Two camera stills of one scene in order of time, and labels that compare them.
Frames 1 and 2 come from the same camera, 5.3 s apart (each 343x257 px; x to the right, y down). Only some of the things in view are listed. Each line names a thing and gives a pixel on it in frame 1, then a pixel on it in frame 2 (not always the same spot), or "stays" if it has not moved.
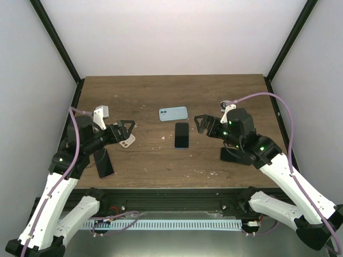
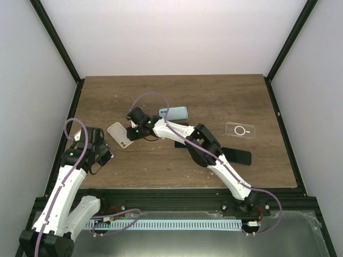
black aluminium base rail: [216, 201] stays
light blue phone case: [173, 113] stays
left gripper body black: [114, 138] → [103, 148]
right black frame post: [268, 80] stays
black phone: [236, 156] stays
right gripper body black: [214, 132] → [137, 135]
